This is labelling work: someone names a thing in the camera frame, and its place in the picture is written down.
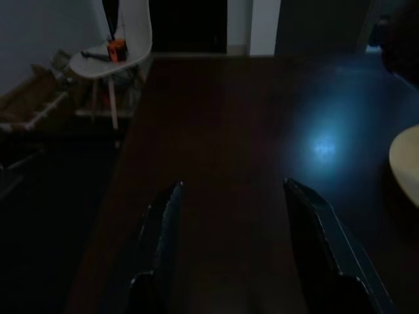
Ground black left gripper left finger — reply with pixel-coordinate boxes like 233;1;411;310
121;179;184;314

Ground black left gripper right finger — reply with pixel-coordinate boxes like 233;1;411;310
283;177;393;314

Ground pale yellow round plate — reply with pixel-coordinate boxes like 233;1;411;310
388;124;419;209

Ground white shell chair wooden legs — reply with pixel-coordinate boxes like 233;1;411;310
69;0;153;130

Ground orange black box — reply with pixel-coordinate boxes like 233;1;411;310
106;38;128;62

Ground dark flat tool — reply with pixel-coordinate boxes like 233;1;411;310
81;50;109;61

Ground brown cardboard box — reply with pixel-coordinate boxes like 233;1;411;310
0;64;71;125

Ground dark door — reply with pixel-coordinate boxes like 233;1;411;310
149;0;228;54

